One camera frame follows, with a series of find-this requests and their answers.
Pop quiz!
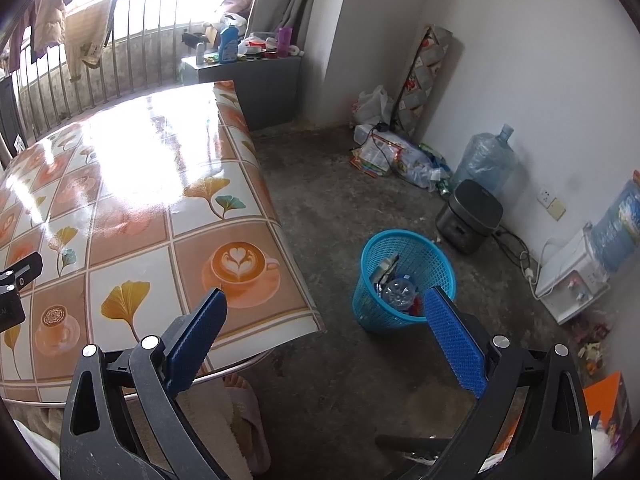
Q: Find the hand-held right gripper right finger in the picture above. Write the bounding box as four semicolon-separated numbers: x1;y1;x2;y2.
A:
422;286;596;480

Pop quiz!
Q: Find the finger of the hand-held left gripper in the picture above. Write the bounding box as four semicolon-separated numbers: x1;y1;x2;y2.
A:
0;252;43;293

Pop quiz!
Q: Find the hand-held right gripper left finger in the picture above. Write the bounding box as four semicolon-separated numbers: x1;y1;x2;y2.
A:
60;287;228;480

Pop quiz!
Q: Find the blue plastic waste basket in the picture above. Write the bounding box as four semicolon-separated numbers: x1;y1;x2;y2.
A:
351;229;457;336

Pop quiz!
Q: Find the pink slipper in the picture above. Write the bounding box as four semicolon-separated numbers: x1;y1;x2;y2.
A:
222;375;273;476

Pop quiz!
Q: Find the white water dispenser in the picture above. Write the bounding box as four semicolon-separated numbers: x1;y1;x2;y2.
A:
535;227;611;326

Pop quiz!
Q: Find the black rice cooker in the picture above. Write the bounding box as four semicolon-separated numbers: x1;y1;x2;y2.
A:
435;179;505;256

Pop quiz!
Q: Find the pile of small toys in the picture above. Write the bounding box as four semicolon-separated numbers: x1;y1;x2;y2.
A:
575;320;612;372

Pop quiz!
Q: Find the orange box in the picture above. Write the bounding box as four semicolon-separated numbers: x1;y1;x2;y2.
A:
582;371;633;458

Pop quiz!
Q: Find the large blue water jug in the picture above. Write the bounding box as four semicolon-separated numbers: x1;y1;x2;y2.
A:
450;124;518;201

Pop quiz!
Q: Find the pile of plastic packets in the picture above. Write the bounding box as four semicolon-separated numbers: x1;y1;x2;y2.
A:
350;122;453;196

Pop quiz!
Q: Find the blue jug with label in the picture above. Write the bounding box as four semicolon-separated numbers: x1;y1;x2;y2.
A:
590;177;640;273

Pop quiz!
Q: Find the beige puffer jacket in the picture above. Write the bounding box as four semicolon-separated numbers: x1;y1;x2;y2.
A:
30;0;68;63

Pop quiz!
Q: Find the beige hanging towel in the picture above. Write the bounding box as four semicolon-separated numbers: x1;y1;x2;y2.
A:
64;0;115;83

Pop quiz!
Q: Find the white plastic bag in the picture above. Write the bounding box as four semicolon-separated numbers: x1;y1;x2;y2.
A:
352;85;393;126

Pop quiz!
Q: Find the grey cabinet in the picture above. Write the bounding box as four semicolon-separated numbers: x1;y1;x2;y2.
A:
180;52;303;133

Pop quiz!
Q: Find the blue detergent bottle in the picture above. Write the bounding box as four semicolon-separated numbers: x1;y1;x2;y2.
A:
218;24;238;64

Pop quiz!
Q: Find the dark metal frame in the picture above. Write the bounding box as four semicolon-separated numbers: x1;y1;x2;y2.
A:
0;75;26;158

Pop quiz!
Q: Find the white wall socket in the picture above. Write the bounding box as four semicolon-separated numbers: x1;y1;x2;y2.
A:
537;186;567;221

